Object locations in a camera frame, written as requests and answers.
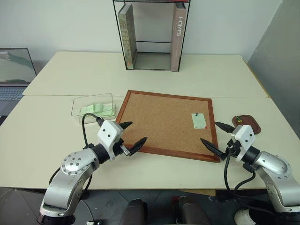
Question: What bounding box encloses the black wire frame shelf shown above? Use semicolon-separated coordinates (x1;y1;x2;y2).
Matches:
112;0;191;72

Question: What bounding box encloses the folded green paper note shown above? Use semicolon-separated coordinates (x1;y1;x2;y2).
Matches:
92;101;104;113

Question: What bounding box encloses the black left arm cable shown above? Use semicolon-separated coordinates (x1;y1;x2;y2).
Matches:
82;112;104;150

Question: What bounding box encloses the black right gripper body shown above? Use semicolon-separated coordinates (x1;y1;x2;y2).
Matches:
220;131;242;161

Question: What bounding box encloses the brown oval dish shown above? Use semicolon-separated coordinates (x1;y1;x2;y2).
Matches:
231;114;262;135

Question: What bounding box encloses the flat green paper note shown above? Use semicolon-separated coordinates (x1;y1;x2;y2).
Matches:
80;105;95;116
95;104;116;118

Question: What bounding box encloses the pale green pinned note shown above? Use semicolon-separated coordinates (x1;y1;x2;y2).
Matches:
191;113;208;130

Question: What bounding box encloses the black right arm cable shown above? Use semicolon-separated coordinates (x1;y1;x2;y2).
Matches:
223;150;282;218

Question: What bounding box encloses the pink HOMES book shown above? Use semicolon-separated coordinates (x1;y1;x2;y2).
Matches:
170;2;188;72

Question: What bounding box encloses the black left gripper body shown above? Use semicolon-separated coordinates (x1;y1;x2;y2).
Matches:
113;123;131;158

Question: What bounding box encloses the wood-framed cork board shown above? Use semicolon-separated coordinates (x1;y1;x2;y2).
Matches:
115;90;221;164

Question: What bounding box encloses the dark rounded shape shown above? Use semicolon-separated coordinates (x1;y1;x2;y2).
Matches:
121;198;149;225
172;196;212;225

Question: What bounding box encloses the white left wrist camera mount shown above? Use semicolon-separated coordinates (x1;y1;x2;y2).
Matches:
97;120;124;162

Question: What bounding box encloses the open grey laptop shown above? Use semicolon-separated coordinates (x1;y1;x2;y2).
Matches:
0;48;38;117

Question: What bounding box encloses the olive patterned book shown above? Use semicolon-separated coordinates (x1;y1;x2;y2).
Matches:
118;3;137;70

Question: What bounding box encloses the white shoe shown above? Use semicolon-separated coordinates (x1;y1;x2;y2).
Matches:
234;209;257;225

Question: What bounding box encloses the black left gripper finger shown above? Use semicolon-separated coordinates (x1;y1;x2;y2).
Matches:
119;121;134;132
128;137;148;157

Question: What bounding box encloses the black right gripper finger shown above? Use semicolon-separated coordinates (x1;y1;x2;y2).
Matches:
215;122;235;133
200;138;224;158

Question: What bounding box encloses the grey partition panel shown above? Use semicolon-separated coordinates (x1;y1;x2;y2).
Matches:
247;0;300;141

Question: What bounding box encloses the clear plastic tray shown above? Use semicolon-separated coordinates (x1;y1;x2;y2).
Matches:
71;93;117;124

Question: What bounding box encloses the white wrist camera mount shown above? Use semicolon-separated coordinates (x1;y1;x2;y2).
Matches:
231;125;255;163
97;120;124;162

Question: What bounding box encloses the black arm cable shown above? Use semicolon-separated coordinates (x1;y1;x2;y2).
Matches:
223;150;282;218
82;112;104;150

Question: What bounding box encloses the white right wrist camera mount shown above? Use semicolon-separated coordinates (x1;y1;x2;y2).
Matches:
231;125;255;163

